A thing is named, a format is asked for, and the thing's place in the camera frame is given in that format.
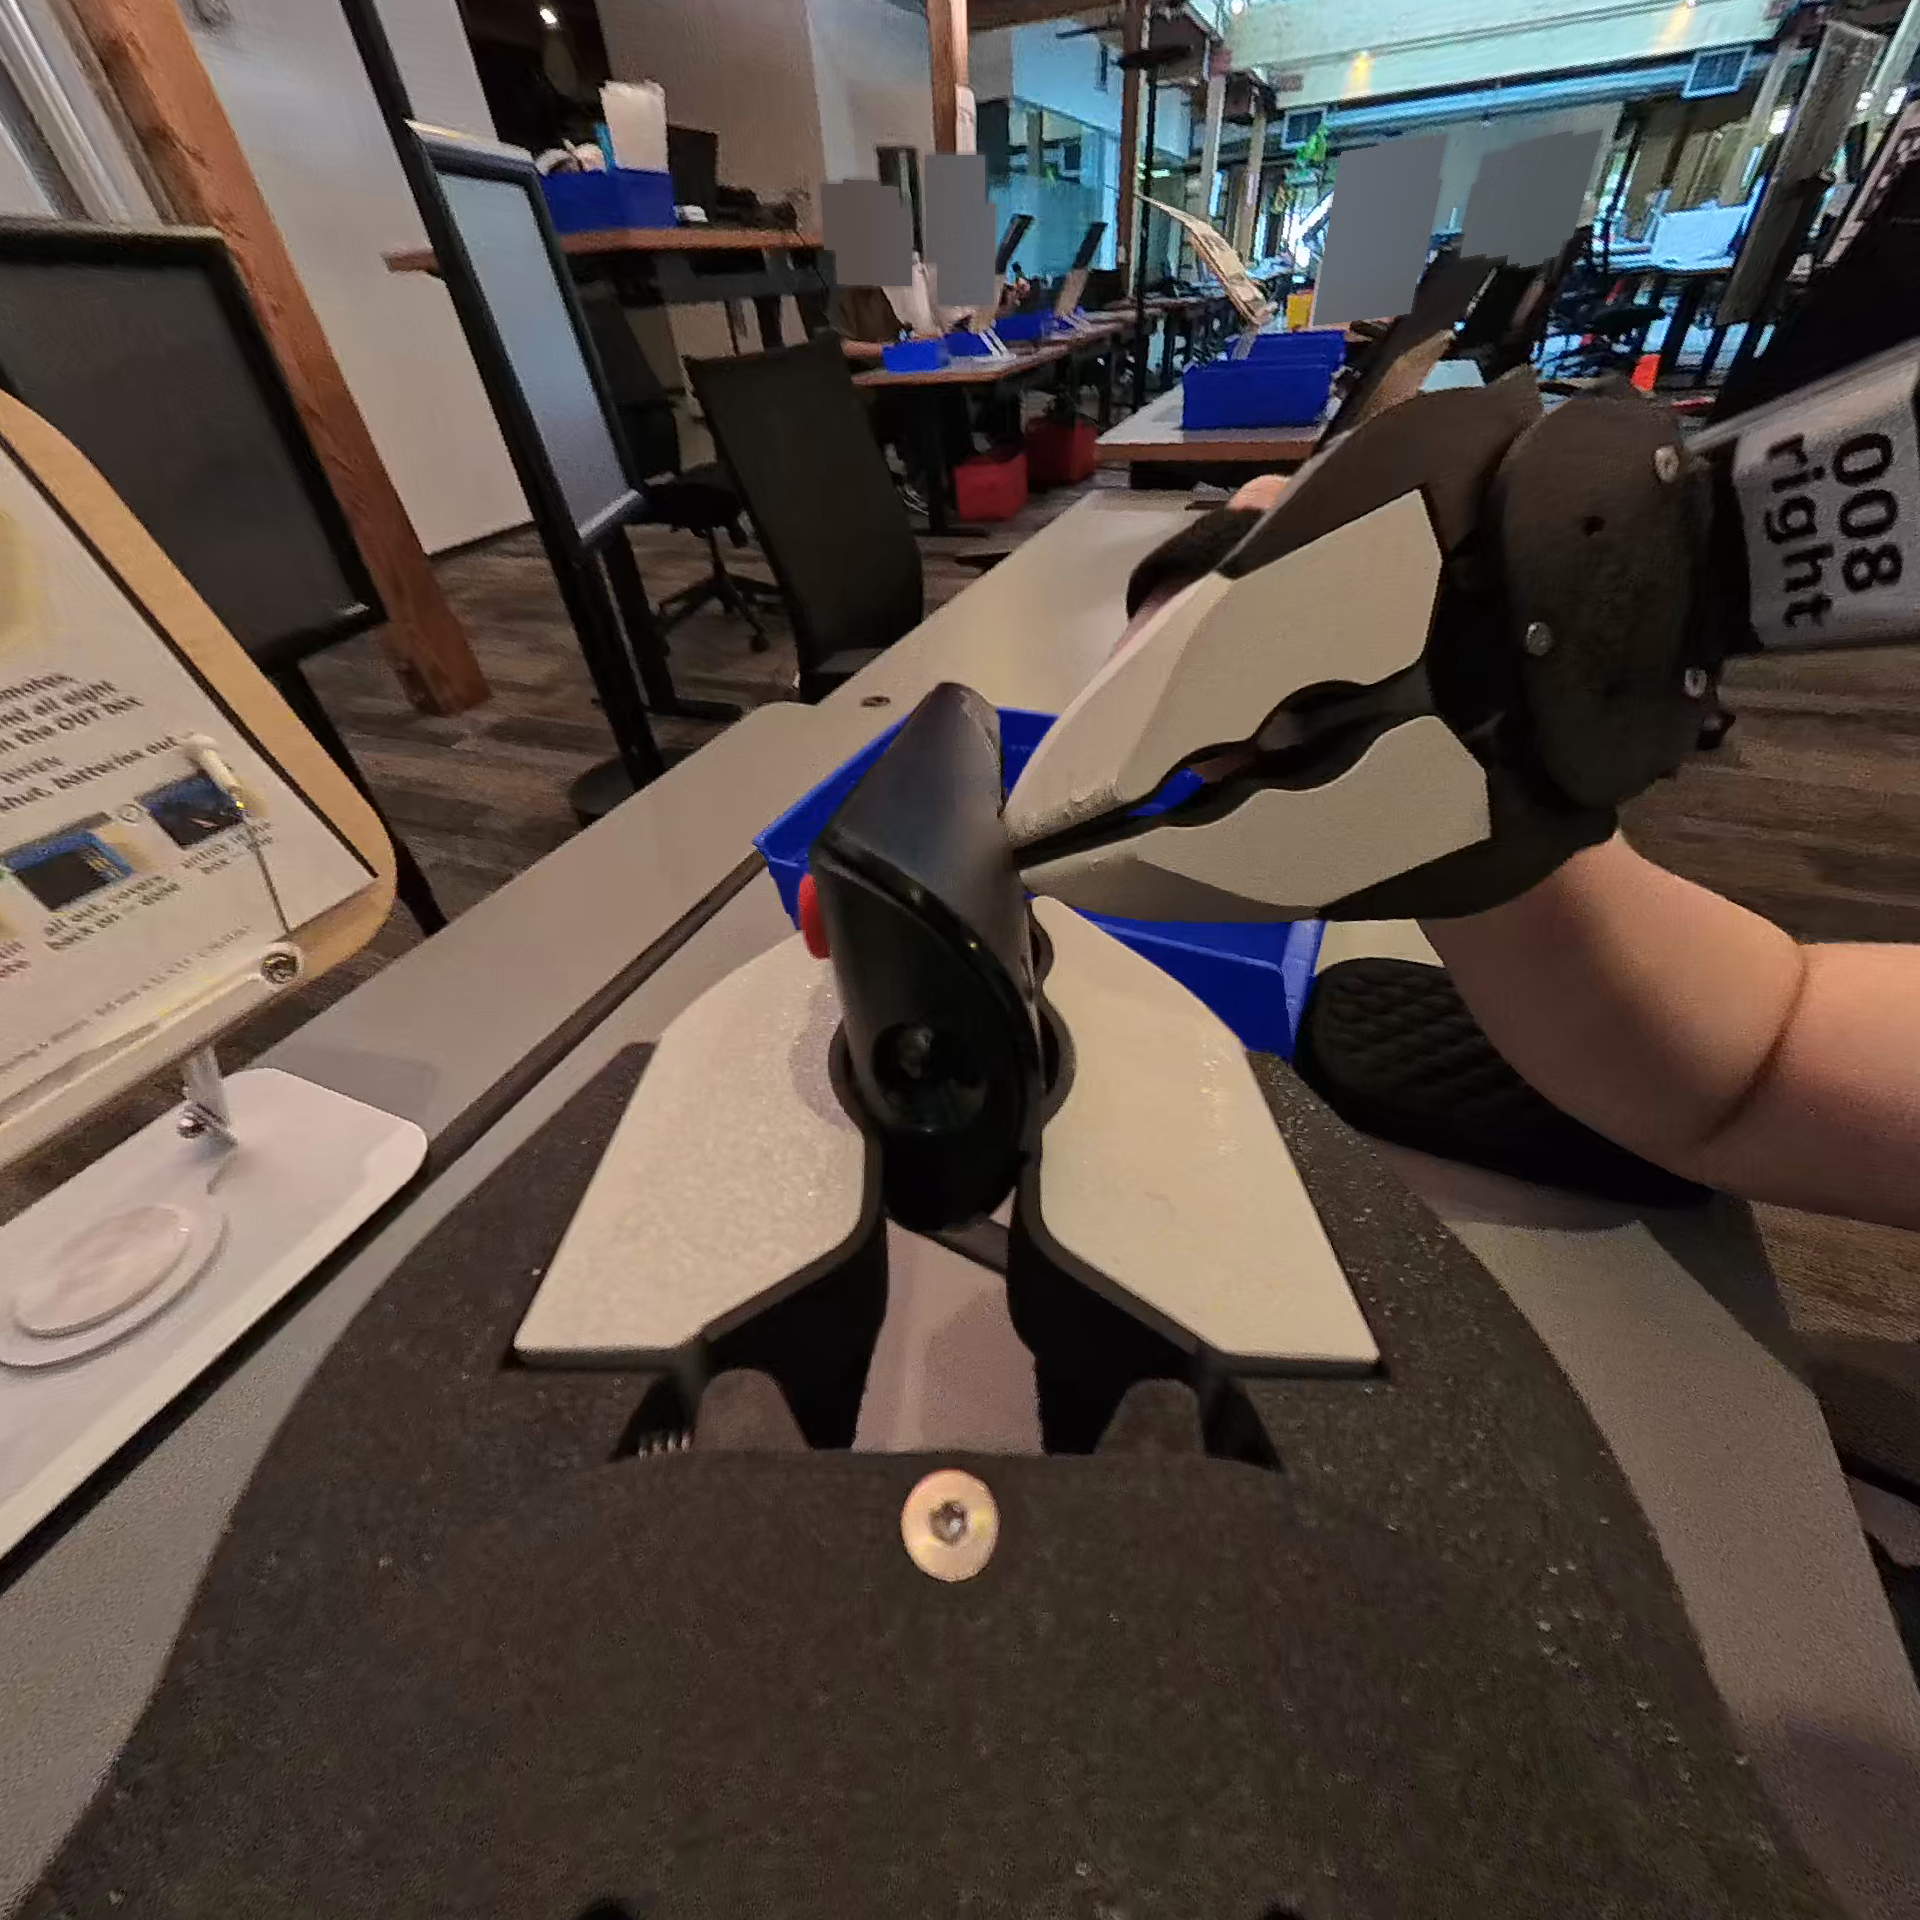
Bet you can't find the black pole stand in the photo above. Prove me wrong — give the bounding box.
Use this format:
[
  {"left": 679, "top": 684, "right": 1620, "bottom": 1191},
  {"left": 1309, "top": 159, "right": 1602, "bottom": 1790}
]
[{"left": 335, "top": 0, "right": 666, "bottom": 819}]

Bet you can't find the wooden pillar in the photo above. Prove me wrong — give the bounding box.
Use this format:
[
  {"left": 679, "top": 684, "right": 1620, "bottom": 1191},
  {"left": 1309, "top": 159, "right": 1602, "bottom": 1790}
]
[{"left": 76, "top": 0, "right": 492, "bottom": 716}]

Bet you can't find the wooden background desk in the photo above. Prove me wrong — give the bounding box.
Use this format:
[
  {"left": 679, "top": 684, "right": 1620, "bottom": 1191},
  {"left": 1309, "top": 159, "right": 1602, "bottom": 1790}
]
[{"left": 384, "top": 226, "right": 829, "bottom": 308}]

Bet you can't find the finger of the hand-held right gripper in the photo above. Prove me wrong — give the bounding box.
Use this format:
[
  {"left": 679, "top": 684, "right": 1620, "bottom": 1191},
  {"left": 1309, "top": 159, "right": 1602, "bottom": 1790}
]
[
  {"left": 1005, "top": 480, "right": 1448, "bottom": 858},
  {"left": 1021, "top": 716, "right": 1502, "bottom": 925}
]

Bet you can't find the person's right forearm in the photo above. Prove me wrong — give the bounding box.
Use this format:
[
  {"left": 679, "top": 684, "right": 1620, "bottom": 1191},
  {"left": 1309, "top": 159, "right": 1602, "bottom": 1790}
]
[{"left": 1425, "top": 835, "right": 1920, "bottom": 1224}]

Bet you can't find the black display panel stand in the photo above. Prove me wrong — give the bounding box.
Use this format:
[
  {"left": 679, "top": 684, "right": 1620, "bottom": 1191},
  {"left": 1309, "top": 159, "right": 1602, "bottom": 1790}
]
[{"left": 407, "top": 128, "right": 686, "bottom": 789}]

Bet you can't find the black remote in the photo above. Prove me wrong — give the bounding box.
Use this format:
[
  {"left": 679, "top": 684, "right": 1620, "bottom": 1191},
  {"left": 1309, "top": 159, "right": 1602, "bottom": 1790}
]
[{"left": 805, "top": 685, "right": 1072, "bottom": 1224}]

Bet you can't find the black floor sign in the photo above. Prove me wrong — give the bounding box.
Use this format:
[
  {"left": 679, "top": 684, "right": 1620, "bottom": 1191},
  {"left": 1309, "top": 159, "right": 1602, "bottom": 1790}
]
[{"left": 0, "top": 220, "right": 453, "bottom": 933}]

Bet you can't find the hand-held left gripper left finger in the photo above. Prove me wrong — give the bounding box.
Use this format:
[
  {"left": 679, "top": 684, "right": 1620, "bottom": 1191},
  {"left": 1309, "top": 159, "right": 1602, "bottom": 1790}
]
[{"left": 511, "top": 956, "right": 895, "bottom": 1456}]

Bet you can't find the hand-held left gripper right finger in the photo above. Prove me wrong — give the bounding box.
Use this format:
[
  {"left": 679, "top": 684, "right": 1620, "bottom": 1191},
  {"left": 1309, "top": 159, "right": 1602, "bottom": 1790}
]
[{"left": 1005, "top": 901, "right": 1388, "bottom": 1456}]

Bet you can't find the blue storage box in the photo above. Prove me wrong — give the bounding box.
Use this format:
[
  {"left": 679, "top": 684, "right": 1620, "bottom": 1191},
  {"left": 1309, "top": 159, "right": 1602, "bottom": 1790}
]
[
  {"left": 1178, "top": 332, "right": 1346, "bottom": 432},
  {"left": 541, "top": 167, "right": 680, "bottom": 236}
]

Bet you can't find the instruction sheet on stand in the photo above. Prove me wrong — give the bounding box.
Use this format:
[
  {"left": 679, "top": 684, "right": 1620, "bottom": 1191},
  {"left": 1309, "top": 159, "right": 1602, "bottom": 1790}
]
[{"left": 0, "top": 391, "right": 426, "bottom": 1562}]

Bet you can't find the blue plastic bin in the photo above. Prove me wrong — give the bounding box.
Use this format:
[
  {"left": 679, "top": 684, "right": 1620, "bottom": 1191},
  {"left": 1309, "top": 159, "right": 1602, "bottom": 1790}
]
[{"left": 756, "top": 706, "right": 1328, "bottom": 1058}]

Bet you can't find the black office chair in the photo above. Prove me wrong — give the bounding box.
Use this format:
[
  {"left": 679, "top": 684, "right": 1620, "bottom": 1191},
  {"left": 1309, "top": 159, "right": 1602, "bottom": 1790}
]
[{"left": 689, "top": 341, "right": 925, "bottom": 698}]

